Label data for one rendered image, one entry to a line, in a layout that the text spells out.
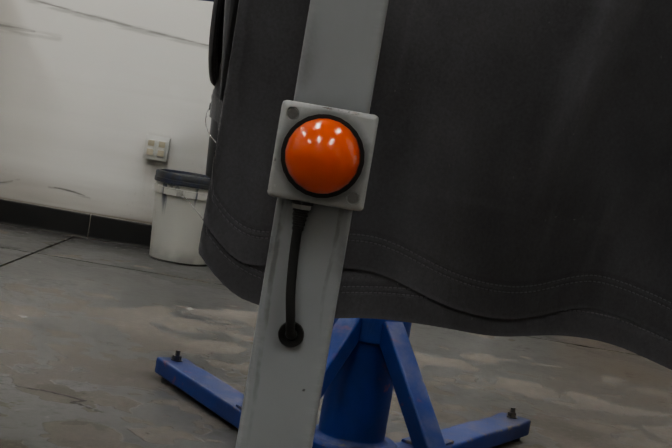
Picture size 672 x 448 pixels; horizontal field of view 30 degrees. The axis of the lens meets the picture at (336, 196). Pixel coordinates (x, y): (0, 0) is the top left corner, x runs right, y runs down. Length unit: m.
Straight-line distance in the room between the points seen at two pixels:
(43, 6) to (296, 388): 5.13
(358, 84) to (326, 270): 0.10
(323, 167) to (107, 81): 5.07
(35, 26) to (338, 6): 5.12
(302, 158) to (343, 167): 0.02
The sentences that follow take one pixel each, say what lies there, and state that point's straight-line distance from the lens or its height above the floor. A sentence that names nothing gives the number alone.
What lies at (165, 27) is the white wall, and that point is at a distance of 5.64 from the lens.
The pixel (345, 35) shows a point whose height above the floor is 0.71.
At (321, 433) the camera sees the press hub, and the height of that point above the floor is 0.12.
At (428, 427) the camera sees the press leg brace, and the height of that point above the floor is 0.20.
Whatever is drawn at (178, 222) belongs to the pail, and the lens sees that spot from 5.25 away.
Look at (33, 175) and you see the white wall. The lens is 5.74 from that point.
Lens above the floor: 0.66
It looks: 3 degrees down
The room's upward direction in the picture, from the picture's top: 10 degrees clockwise
